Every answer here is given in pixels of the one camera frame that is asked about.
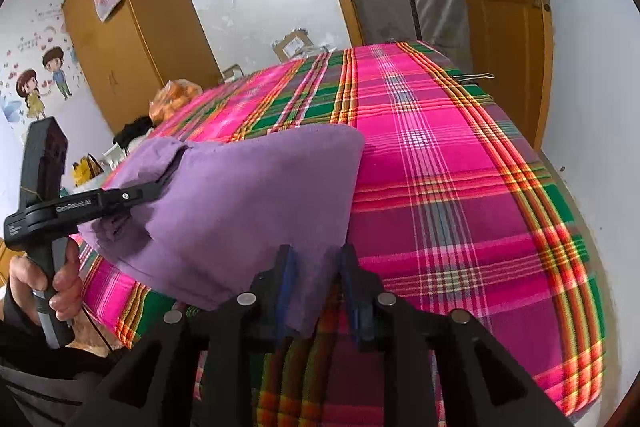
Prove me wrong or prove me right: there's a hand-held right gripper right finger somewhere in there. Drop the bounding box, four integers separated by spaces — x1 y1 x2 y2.
337 244 573 427

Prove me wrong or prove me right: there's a purple fleece garment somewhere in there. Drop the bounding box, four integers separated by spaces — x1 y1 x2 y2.
79 124 366 339

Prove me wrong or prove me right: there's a cartoon wall sticker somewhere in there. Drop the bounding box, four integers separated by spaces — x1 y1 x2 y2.
0 7 81 142

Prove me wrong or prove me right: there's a black cloth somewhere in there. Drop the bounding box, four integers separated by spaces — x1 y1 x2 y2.
114 116 153 148

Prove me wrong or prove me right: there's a yellow paper bag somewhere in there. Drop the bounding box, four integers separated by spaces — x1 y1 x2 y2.
72 154 103 188

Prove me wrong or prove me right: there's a pink green plaid blanket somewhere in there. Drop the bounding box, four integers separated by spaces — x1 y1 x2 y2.
75 41 608 427

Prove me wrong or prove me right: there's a person's left hand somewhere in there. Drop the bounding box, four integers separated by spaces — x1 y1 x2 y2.
9 246 82 322

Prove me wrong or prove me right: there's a brown cardboard box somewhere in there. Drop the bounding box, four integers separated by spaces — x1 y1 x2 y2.
272 28 318 62

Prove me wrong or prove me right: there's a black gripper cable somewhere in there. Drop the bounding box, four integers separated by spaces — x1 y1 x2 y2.
75 304 117 353

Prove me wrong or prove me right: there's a wooden door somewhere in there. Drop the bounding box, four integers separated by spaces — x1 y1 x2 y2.
440 0 556 152

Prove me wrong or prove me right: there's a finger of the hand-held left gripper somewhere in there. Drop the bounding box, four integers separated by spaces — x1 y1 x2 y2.
100 179 168 215

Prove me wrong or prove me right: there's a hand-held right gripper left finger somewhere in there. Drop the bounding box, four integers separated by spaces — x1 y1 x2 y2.
65 244 300 427

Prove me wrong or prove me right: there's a wooden wardrobe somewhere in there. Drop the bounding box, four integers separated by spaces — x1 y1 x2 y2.
62 0 223 135

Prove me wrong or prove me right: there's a brown fleece blanket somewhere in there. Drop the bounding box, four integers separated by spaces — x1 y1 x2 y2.
70 314 126 353

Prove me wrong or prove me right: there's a bag of oranges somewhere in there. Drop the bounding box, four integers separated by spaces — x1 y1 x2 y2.
149 79 203 125

